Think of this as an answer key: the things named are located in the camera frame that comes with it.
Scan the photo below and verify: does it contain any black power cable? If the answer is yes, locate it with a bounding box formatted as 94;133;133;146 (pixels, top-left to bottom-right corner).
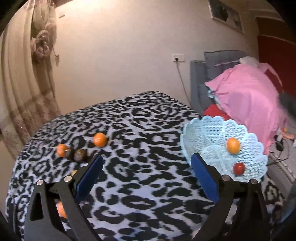
176;59;191;106

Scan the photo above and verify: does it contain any dark passion fruit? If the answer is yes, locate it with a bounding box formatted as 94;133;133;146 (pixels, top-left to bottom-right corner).
65;147;75;160
73;149;88;162

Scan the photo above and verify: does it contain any white pillow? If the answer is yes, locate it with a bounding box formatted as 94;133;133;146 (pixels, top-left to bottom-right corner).
239;56;260;68

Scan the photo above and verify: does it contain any pink blanket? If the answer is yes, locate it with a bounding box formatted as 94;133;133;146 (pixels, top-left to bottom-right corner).
206;63;287;155

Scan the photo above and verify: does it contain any large yellow-orange orange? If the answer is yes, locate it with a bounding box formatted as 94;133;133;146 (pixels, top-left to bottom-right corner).
226;138;240;155

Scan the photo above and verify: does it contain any leopard print table cloth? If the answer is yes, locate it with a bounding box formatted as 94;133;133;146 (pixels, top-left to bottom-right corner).
5;91;282;240

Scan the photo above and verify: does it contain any white wall socket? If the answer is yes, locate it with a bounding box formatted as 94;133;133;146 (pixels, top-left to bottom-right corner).
172;54;185;62

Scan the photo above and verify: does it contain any light blue plastic basket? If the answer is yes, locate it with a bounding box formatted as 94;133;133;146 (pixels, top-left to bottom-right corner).
180;115;268;183

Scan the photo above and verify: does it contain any large deep orange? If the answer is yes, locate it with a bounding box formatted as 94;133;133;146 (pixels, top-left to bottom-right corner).
56;201;67;219

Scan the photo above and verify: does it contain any grey sofa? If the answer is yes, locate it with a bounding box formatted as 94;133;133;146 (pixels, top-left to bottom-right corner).
190;50;246;115

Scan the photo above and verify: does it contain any framed wall picture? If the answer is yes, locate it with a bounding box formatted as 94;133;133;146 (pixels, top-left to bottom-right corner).
208;0;244;33

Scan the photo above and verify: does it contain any red blanket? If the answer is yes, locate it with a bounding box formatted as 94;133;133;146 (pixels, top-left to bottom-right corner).
204;104;231;121

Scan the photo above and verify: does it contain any beige patterned curtain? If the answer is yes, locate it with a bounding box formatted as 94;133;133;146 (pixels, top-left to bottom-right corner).
1;1;60;157

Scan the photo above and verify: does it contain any small mandarin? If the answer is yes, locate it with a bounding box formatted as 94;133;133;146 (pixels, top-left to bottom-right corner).
93;133;107;148
56;144;68;158

